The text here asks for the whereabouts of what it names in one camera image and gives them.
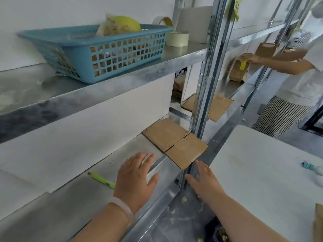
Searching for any plain perforated cardboard box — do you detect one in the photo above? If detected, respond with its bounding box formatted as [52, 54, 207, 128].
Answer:
[142, 118, 209, 171]

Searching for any pile of assorted small items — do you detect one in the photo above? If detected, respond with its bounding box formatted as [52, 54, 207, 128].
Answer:
[89, 13, 166, 77]

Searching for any green utility knife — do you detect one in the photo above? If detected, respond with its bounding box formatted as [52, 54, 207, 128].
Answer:
[87, 171, 116, 189]

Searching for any yellowish tape scrap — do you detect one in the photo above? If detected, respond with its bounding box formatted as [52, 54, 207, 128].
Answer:
[227, 0, 245, 23]

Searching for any black white striped cloth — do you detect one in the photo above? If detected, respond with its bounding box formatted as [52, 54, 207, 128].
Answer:
[252, 95, 312, 139]

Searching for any white tape roll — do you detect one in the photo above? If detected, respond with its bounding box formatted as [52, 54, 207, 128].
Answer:
[166, 31, 190, 47]

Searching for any person's left hand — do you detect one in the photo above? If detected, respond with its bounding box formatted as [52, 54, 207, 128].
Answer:
[113, 151, 160, 214]

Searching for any assembled brown cardboard box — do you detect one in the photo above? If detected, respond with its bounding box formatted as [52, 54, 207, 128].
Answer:
[255, 42, 277, 58]
[229, 59, 250, 82]

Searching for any person's right forearm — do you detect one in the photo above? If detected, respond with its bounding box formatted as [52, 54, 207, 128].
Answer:
[208, 193, 291, 242]

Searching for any white bangle bracelet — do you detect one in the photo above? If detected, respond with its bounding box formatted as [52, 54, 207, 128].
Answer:
[109, 197, 134, 224]

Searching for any pile of beige paper scraps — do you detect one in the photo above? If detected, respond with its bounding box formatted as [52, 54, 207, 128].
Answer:
[170, 195, 188, 216]

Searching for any clear tape roll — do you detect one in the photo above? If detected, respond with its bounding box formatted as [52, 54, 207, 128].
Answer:
[152, 16, 173, 27]

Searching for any another person's forearm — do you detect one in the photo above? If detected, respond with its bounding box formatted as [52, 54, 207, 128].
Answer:
[255, 49, 316, 75]

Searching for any person's right hand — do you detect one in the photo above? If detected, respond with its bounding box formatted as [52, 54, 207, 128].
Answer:
[185, 160, 226, 206]

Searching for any blue plastic basket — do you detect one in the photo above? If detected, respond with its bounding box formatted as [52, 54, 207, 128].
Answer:
[17, 24, 173, 84]

